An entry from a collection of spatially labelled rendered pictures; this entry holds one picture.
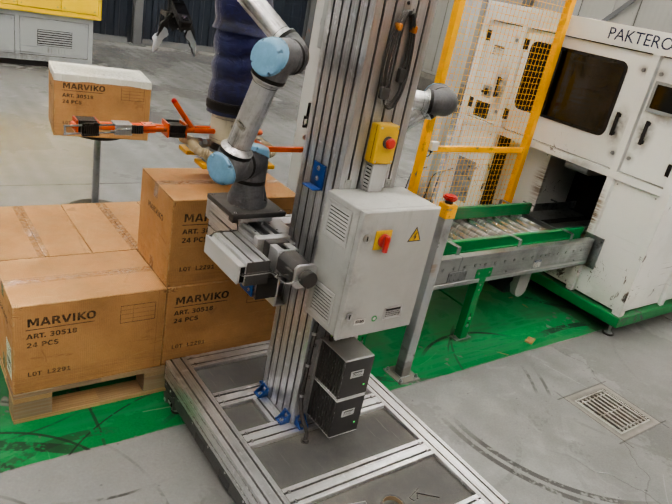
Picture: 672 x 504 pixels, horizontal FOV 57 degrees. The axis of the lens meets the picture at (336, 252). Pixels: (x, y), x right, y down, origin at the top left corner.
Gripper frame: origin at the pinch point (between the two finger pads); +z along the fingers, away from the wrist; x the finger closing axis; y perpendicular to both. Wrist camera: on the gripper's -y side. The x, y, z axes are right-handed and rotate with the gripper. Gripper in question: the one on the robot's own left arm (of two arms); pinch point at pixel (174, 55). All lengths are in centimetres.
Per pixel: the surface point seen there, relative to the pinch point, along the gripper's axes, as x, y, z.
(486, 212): -258, 49, 93
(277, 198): -56, 7, 58
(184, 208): -13, 9, 61
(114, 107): -45, 202, 69
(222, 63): -30.2, 24.0, 4.9
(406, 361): -132, -25, 141
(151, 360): -4, 8, 134
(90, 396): 20, 12, 150
